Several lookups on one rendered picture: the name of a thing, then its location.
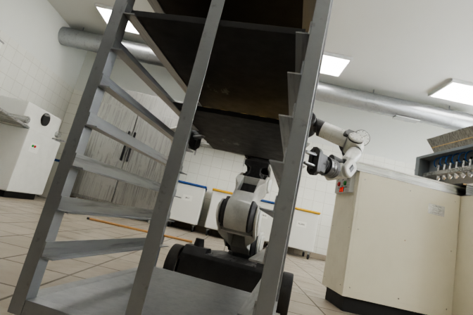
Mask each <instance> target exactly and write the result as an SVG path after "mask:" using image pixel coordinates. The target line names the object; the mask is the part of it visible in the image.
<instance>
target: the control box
mask: <svg viewBox="0 0 473 315"><path fill-rule="evenodd" d="M356 173H357V172H355V173H354V175H353V176H352V177H351V178H346V179H337V180H336V188H335V192H334V193H336V194H344V193H353V190H354V185H355V176H356ZM344 181H346V185H344V184H343V182H344ZM338 182H340V186H337V184H338ZM340 189H341V190H342V189H343V190H342V191H340V192H339V190H340Z"/></svg>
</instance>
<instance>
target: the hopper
mask: <svg viewBox="0 0 473 315"><path fill-rule="evenodd" d="M427 141H428V143H429V145H430V146H431V149H432V150H433V152H434V153H436V152H440V151H443V150H448V149H451V148H457V147H460V146H466V145H469V144H473V125H472V126H469V127H465V128H462V129H459V130H455V131H452V132H449V133H446V134H442V135H439V136H435V137H433V138H430V139H427Z"/></svg>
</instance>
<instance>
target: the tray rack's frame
mask: <svg viewBox="0 0 473 315"><path fill-rule="evenodd" d="M127 2H128V3H129V4H130V6H131V7H132V8H133V6H134V3H135V0H115V3H114V6H113V10H112V12H111V15H110V18H109V20H108V24H107V26H106V30H105V32H104V34H103V38H102V40H101V44H100V47H99V49H98V52H97V55H96V58H95V61H94V64H93V66H92V70H91V72H90V75H89V79H88V80H87V84H86V87H85V89H84V93H83V95H82V98H81V101H80V104H79V107H78V109H77V112H76V115H75V119H74V121H73V124H72V127H71V129H70V133H69V135H68V139H67V141H66V144H65V147H64V149H63V153H62V156H61V159H60V161H59V163H58V167H57V170H56V173H55V176H54V178H53V181H52V184H51V187H50V190H49V193H48V195H47V198H46V202H45V204H44V207H43V210H42V213H41V216H40V218H39V222H38V224H37V227H36V230H35V233H34V236H33V239H32V242H31V244H30V248H29V250H28V253H27V256H26V258H25V262H24V264H23V268H22V271H21V272H20V276H19V279H18V282H17V285H16V287H15V290H14V293H13V296H12V299H11V303H10V304H9V307H8V311H7V312H9V313H12V314H15V315H237V313H238V312H239V310H240V308H241V307H242V306H243V304H244V302H245V301H246V300H247V299H248V297H249V295H250V294H251V292H246V291H243V290H239V289H236V288H231V287H229V286H226V285H221V284H218V283H214V282H210V281H206V280H203V279H200V278H196V277H193V276H188V275H185V274H181V273H178V272H175V271H171V270H167V269H163V268H160V267H157V266H155V263H156V258H157V255H158V250H159V247H160V242H161V239H162V237H163V232H164V228H165V224H166V221H167V218H168V213H169V210H170V205H171V202H172V197H173V194H174V192H175V186H176V183H177V179H178V176H179V171H180V168H181V165H182V160H183V157H184V152H185V149H186V147H187V141H188V138H189V134H190V131H191V126H192V123H193V120H194V115H195V112H196V107H197V104H198V100H199V96H200V93H201V89H202V86H203V81H204V78H205V75H206V70H207V67H208V62H209V59H210V55H211V51H212V48H213V44H214V41H215V36H216V33H217V28H218V25H219V22H220V17H221V14H222V10H223V6H224V3H225V0H212V1H211V3H210V8H209V11H208V16H207V18H206V23H205V26H204V29H203V34H202V37H201V41H200V44H199V47H198V51H197V54H196V59H195V62H194V66H193V70H192V72H191V77H190V80H189V84H188V87H187V92H186V95H185V98H184V102H183V105H182V110H181V113H180V116H179V120H178V123H177V128H176V131H175V135H174V139H173V141H172V145H171V149H170V153H169V156H168V161H167V164H166V166H165V171H164V174H163V179H162V181H161V185H160V189H159V192H158V197H157V200H156V204H155V207H154V210H153V214H152V218H151V222H150V225H149V229H148V233H147V235H146V240H145V243H144V247H143V250H142V254H141V258H140V261H139V266H138V267H135V268H131V269H126V270H122V271H117V272H113V273H110V274H104V275H101V276H95V277H92V278H86V279H83V280H79V281H74V282H70V283H65V284H61V285H56V286H52V287H49V288H43V289H40V290H39V287H40V285H41V282H42V279H43V276H44V272H45V270H46V266H47V264H48V261H49V260H48V259H44V258H41V257H40V256H41V253H42V250H43V247H44V244H45V241H55V240H56V236H57V234H58V230H59V228H60V225H61V222H62V219H63V215H64V213H63V212H59V211H56V208H57V206H58V202H59V200H60V197H61V196H66V197H70V194H71V192H72V188H73V186H74V183H75V180H76V177H77V173H78V171H79V169H77V168H74V167H71V164H72V161H73V158H74V156H75V153H79V154H81V155H84V152H85V150H86V147H87V144H88V141H89V137H90V135H91V132H92V129H91V128H89V127H87V126H86V125H85V123H86V121H87V117H88V114H89V112H91V113H93V114H95V115H97V114H98V111H99V108H100V105H101V102H102V99H103V95H104V93H105V91H104V90H103V89H102V88H101V87H99V82H100V79H101V76H102V73H104V74H105V75H106V76H107V77H109V78H110V75H111V72H112V69H113V66H114V63H115V59H116V57H117V54H116V53H115V52H114V51H113V50H112V49H111V46H112V44H113V40H114V38H115V37H117V38H118V39H119V40H120V41H121V42H122V38H123V36H124V33H125V30H126V27H127V24H128V21H129V20H128V19H127V18H126V17H125V15H124V14H123V11H124V9H125V5H126V3H127ZM331 2H332V0H316V4H315V10H314V14H313V21H312V25H311V28H310V35H309V39H308V46H307V50H306V54H305V60H304V64H303V71H302V75H301V81H300V85H299V89H298V96H297V100H296V107H295V110H294V117H293V121H292V125H291V131H290V135H289V142H288V146H287V150H286V157H285V161H284V167H283V171H282V177H281V181H280V185H279V192H278V196H277V203H276V207H275V213H274V217H273V221H272V228H271V232H270V238H269V242H268V246H267V252H266V257H265V263H264V267H263V274H262V278H261V282H260V288H259V292H258V299H257V302H256V310H255V314H254V315H280V314H278V313H276V310H277V302H275V300H276V296H277V289H278V285H279V278H280V274H281V270H282V263H283V258H284V252H285V247H286V240H287V236H288V232H289V225H290V221H291V214H292V209H293V206H294V198H295V194H296V187H297V183H298V176H299V172H300V168H301V161H302V157H303V149H304V145H305V138H306V134H307V130H308V123H309V119H310V112H311V108H312V104H313V96H314V93H315V85H316V81H317V74H318V70H319V66H320V59H321V55H322V47H323V43H324V36H325V32H326V28H327V21H328V17H329V9H330V6H331ZM154 266H155V267H154Z"/></svg>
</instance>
